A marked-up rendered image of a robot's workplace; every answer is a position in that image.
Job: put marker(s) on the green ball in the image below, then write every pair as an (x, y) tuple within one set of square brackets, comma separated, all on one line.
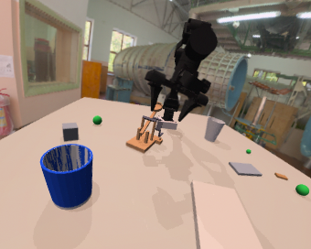
[(302, 190), (97, 119)]

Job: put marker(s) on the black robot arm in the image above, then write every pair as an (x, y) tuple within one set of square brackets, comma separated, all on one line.
[(200, 41)]

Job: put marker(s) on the blue mug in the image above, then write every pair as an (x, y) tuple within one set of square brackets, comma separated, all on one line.
[(67, 170)]

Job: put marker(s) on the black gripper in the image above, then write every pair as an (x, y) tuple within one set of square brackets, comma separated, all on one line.
[(157, 79)]

